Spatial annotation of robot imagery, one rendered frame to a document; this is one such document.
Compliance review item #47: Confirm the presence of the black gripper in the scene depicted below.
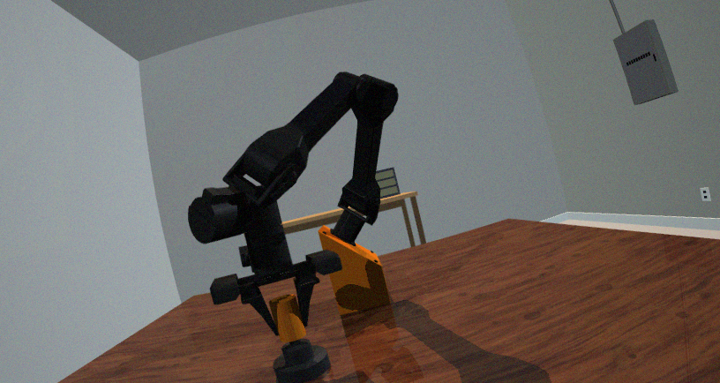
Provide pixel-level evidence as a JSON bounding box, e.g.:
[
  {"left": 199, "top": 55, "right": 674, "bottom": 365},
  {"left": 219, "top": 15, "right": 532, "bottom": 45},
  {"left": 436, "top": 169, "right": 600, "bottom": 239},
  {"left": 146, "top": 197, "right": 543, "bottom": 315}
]
[{"left": 210, "top": 225, "right": 342, "bottom": 336}]

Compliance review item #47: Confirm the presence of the orange cylinder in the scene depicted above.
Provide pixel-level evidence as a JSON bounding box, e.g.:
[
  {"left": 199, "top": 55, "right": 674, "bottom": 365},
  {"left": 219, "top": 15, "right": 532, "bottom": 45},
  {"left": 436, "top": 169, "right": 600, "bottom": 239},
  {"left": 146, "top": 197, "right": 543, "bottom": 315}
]
[{"left": 269, "top": 295, "right": 306, "bottom": 342}]

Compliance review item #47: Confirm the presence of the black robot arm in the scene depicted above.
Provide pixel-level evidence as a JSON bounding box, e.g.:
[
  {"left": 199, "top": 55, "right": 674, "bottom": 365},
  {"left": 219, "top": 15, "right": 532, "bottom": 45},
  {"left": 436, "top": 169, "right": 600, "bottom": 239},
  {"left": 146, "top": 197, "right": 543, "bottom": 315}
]
[{"left": 188, "top": 72, "right": 399, "bottom": 246}]

